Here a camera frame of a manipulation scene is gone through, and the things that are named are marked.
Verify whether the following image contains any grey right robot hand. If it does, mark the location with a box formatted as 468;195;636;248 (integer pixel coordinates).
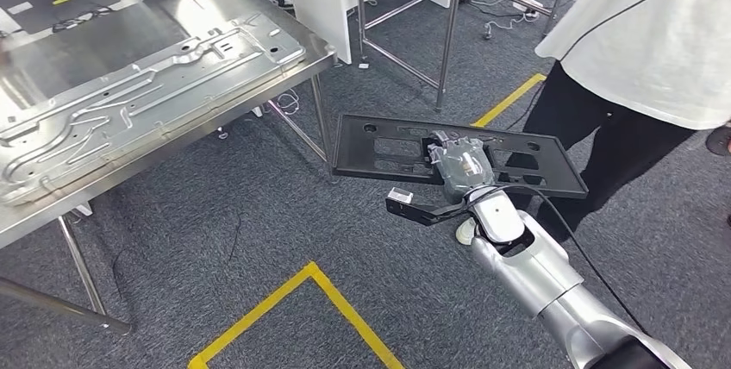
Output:
427;130;497;204

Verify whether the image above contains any black plastic mounting plate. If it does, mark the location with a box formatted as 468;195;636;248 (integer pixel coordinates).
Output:
331;114;590;200

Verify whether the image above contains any black handheld controller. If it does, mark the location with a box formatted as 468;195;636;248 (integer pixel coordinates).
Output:
705;125;731;157

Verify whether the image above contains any stainless steel workbench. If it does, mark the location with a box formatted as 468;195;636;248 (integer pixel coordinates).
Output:
0;0;338;338

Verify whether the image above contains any yellow floor tape outline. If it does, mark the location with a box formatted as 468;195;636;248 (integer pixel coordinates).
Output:
187;261;405;369
471;73;547;128

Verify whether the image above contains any white power strip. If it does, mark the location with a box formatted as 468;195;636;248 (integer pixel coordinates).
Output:
512;0;544;18

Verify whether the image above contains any white partition board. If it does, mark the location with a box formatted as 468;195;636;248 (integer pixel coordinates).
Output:
282;0;453;65

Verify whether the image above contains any stamped sheet metal panel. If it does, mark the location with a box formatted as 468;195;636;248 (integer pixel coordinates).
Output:
0;12;307;208

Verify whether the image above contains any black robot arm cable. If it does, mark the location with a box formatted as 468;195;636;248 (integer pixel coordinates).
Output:
468;183;649;336

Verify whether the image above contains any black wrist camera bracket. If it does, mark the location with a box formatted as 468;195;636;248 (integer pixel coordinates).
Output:
385;197;478;228

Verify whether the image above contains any white power cable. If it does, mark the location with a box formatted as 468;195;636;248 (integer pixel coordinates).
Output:
484;10;539;41

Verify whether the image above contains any white cable coil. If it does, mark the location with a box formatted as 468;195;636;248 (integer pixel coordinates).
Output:
272;87;302;117

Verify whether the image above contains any black charger cable bundle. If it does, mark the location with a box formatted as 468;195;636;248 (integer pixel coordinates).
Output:
51;6;116;34

